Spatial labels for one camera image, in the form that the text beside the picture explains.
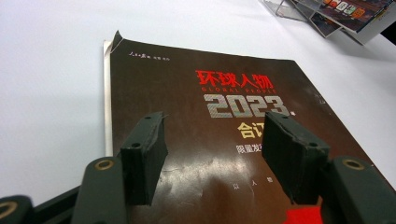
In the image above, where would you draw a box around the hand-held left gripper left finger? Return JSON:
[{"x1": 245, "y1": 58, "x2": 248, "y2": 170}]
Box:
[{"x1": 120, "y1": 111, "x2": 169, "y2": 206}]

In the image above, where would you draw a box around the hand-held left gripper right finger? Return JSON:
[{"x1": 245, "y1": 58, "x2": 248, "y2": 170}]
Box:
[{"x1": 262, "y1": 110, "x2": 332, "y2": 206}]

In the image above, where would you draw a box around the dark brown magazine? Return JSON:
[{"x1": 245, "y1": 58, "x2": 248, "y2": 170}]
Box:
[{"x1": 103, "y1": 30, "x2": 396, "y2": 224}]

